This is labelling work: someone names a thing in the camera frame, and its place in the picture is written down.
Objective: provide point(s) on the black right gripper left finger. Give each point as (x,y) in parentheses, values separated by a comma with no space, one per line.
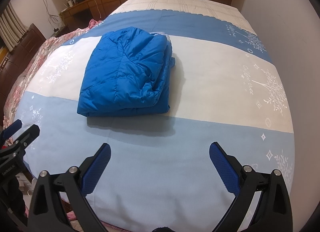
(46,211)

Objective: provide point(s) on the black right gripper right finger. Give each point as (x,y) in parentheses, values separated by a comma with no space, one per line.
(273,211)

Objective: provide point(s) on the blue puffer jacket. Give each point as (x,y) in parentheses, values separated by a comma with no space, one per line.
(128,74)

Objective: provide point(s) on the pink floral quilt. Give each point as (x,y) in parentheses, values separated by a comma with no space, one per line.
(10,102)

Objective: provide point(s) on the beige roman blind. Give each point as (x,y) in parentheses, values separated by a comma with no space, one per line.
(12,28)

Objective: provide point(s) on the wooden desk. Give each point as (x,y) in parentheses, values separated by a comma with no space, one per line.
(79,15)

